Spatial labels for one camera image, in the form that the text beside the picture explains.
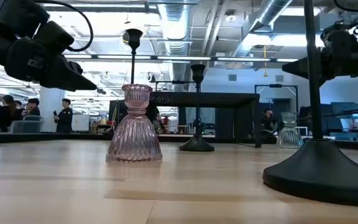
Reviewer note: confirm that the white cabinet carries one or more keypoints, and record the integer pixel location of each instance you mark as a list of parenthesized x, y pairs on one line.
[(80, 123)]

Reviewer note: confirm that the tall black candlestick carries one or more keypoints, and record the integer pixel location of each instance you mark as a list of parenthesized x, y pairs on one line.
[(134, 37), (319, 174)]

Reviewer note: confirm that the gray computer monitor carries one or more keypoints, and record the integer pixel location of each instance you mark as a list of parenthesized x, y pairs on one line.
[(345, 110)]

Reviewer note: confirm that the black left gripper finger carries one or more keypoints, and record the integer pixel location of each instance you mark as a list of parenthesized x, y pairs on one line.
[(77, 66), (64, 77)]

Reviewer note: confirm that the silver ventilation duct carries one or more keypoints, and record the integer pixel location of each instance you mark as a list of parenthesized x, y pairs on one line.
[(176, 25), (272, 9)]

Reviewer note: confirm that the yellow hanging tag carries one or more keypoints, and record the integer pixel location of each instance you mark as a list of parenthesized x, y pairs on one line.
[(265, 74)]

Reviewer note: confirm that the black perforated metal shelf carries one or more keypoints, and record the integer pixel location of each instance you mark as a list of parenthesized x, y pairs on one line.
[(204, 99)]

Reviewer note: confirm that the gray chair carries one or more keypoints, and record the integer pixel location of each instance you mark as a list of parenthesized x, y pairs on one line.
[(26, 127)]

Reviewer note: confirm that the white pillar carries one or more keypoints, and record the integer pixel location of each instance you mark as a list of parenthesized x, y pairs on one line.
[(47, 105)]

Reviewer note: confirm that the pale green glass candle holder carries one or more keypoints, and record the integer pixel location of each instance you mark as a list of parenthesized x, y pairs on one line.
[(289, 138)]

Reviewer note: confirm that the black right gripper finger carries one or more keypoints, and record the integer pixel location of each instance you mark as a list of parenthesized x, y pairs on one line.
[(297, 70)]

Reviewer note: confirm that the long ceiling light strip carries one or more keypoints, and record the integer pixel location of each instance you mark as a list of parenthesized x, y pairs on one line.
[(182, 58)]

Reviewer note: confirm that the black cabinet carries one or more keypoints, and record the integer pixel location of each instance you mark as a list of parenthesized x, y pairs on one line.
[(117, 115)]

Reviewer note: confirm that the short black candlestick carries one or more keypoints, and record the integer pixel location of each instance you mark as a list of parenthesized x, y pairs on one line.
[(197, 144)]

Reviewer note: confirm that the pink ribbed glass candle holder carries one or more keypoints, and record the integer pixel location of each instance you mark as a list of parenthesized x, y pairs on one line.
[(134, 137)]

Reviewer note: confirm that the gray wall vent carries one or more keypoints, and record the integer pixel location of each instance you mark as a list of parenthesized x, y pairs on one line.
[(279, 78), (232, 77)]

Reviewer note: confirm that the black metal frame stand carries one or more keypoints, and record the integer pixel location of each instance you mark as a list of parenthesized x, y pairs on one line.
[(275, 85)]

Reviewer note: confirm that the white round ceiling sensor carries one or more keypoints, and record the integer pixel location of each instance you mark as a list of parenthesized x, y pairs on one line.
[(230, 17)]

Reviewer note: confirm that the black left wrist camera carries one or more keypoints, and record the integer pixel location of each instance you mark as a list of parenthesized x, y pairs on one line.
[(53, 35)]

